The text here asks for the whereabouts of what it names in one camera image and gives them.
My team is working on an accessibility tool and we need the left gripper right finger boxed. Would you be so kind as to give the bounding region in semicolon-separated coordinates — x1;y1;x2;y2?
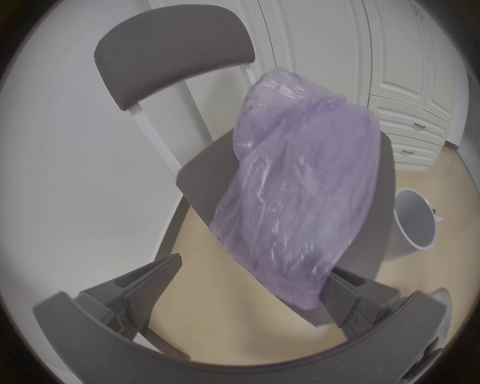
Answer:
323;267;403;331

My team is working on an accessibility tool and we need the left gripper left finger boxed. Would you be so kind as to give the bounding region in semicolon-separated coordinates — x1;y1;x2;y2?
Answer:
76;253;184;340

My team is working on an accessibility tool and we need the purple plastic bag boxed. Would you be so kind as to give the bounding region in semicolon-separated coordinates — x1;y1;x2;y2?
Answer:
209;67;382;311

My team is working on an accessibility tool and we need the white trash bin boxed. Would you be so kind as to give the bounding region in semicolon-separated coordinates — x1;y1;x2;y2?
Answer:
390;188;439;263

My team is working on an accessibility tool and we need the grey cushioned white chair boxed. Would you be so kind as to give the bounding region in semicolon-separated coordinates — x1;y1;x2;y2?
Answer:
94;5;397;328

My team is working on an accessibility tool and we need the white wardrobe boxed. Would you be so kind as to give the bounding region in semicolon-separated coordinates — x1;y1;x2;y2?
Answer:
148;0;456;173

